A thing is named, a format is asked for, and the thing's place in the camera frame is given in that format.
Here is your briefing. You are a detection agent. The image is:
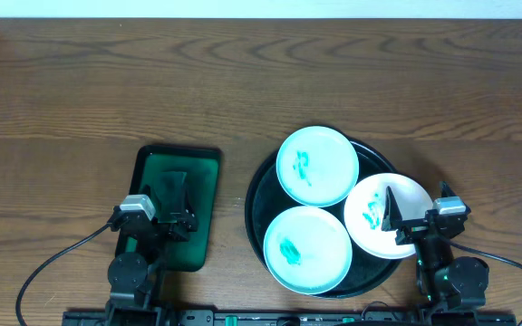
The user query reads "white plate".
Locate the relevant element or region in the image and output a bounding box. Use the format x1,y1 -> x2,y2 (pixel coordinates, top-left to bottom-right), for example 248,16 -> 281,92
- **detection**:
343,173 -> 432,260

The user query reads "mint green plate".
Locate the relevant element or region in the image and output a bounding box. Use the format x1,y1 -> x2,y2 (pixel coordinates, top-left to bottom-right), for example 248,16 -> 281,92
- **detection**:
263,206 -> 353,295
275,126 -> 360,207

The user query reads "green yellow sponge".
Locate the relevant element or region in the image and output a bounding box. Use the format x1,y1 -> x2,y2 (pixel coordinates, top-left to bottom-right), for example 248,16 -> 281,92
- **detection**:
150,171 -> 188,223

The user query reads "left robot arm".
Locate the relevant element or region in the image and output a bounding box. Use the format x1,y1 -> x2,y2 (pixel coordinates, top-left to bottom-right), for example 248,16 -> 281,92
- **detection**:
105,195 -> 198,326

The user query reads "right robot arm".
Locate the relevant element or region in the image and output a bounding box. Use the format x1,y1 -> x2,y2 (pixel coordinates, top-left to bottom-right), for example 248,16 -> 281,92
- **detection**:
382,182 -> 489,325

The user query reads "green rectangular tray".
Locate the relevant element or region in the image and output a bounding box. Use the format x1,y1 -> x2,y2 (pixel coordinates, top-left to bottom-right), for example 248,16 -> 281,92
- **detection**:
129,145 -> 221,272

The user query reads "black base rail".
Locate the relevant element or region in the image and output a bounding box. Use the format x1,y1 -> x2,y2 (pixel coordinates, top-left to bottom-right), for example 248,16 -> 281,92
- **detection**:
61,309 -> 517,326

